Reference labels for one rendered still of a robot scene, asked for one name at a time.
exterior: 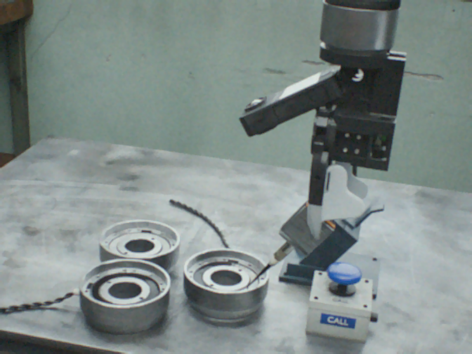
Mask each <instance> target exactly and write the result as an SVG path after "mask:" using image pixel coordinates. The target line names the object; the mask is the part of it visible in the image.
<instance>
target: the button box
mask: <svg viewBox="0 0 472 354"><path fill-rule="evenodd" d="M337 285H338V283H335V282H333V281H332V280H330V279H329V278H328V276H327V273H326V272H321V271H315V275H314V279H313V285H312V289H311V293H310V300H309V306H308V316H307V323H306V333H307V334H314V335H318V336H326V337H330V338H334V339H342V340H346V341H354V342H358V343H366V340H367V332H368V329H369V322H375V323H377V322H378V316H379V314H378V313H375V312H372V280H369V279H365V278H362V279H361V280H360V282H358V283H357V284H353V285H348V288H347V289H339V288H338V287H337Z"/></svg>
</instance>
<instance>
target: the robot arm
mask: <svg viewBox="0 0 472 354"><path fill-rule="evenodd" d="M401 1H402V0H324V1H323V6H322V19H321V25H320V41H321V42H322V43H321V44H320V55H319V58H320V59H321V60H323V61H325V62H326V63H330V64H333V65H338V66H339V68H337V66H333V67H330V68H329V69H327V70H325V71H322V72H320V73H318V74H316V75H313V76H311V77H309V78H307V79H304V80H303V81H300V82H299V83H296V84H294V85H292V86H289V87H287V88H285V89H283V90H281V91H278V92H277V93H274V94H272V95H270V96H268V97H266V96H263V97H261V98H258V99H256V100H253V101H252V102H250V103H248V104H247V105H246V106H245V107H244V111H243V113H242V114H241V116H240V118H239V121H240V123H241V125H242V127H243V129H244V130H245V132H246V134H247V135H248V137H252V136H255V135H261V134H263V133H266V132H269V131H270V130H272V129H274V128H276V127H277V125H280V124H282V123H284V122H287V121H289V120H290V119H293V118H295V117H298V116H300V115H302V114H305V113H307V112H310V111H311V110H315V111H316V114H315V119H314V124H313V134H312V138H311V145H310V154H311V155H313V158H312V163H311V168H310V181H309V190H308V226H309V228H310V231H311V233H312V235H313V238H314V239H316V240H319V239H320V232H321V226H322V222H323V221H331V220H341V219H350V218H359V217H360V216H361V215H363V213H364V211H365V203H364V202H363V201H362V199H364V198H365V197H366V196H367V193H368V187H367V184H366V183H364V182H363V181H361V180H360V179H358V178H356V177H354V175H353V174H352V173H351V166H358V167H363V168H366V169H374V170H380V171H388V166H389V162H390V157H391V149H392V144H393V137H394V132H395V123H396V117H397V113H398V105H399V100H400V92H401V88H402V79H403V74H404V70H405V62H406V55H407V54H406V53H401V52H394V51H390V49H392V48H393V47H394V45H395V36H396V32H397V27H398V19H399V14H400V6H401ZM358 69H360V70H362V73H363V74H357V73H358V71H359V70H358ZM371 154H372V156H370V155H371ZM384 158H386V160H385V159H384ZM333 161H335V164H333Z"/></svg>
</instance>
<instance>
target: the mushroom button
mask: <svg viewBox="0 0 472 354"><path fill-rule="evenodd" d="M327 276H328V278H329V279H330V280H332V281H333V282H335V283H338V285H337V287H338V288H339V289H347V288H348V285H353V284H357V283H358V282H360V280H361V279H362V273H361V271H360V269H359V268H358V267H357V266H356V265H353V264H351V263H346V262H336V263H333V264H331V265H330V266H329V267H328V269H327Z"/></svg>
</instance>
